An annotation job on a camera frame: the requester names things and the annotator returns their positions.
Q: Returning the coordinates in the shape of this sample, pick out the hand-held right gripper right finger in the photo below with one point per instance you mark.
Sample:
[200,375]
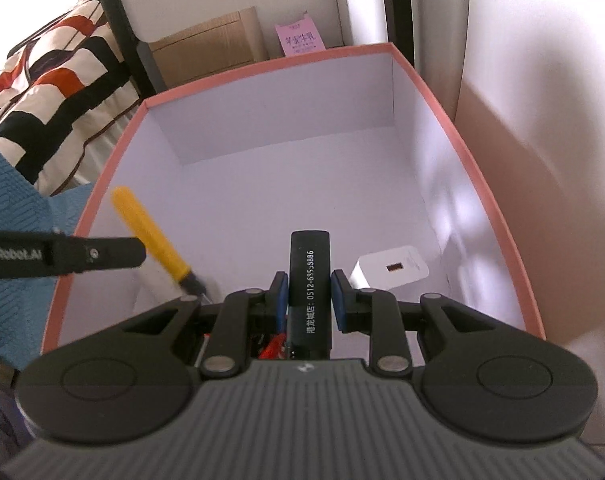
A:
[338,305]

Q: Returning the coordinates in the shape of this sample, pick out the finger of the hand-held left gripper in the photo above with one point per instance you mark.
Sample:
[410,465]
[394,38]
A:
[107,255]

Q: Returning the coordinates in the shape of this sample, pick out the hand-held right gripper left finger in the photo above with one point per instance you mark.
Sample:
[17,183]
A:
[281,302]

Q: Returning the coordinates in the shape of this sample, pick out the black lighter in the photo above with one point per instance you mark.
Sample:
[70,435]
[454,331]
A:
[310,290]

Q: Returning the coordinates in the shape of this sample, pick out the red toy figure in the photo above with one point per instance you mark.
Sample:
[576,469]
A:
[274,347]

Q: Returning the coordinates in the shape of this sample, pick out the white charger cube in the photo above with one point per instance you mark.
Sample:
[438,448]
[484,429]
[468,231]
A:
[390,267]

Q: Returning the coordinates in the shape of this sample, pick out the pink-rimmed cardboard box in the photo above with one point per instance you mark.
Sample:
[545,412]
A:
[282,180]

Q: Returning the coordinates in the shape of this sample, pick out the blue quilted mat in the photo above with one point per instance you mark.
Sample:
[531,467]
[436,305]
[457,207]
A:
[22,195]

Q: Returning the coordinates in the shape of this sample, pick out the striped bed blanket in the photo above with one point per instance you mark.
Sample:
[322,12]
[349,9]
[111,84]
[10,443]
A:
[57,90]

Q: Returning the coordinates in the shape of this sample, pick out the wooden bedside cabinet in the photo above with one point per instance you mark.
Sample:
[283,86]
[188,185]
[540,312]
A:
[207,45]

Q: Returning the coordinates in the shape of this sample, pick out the pink carton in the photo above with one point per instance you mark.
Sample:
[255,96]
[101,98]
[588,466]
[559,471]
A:
[300,35]

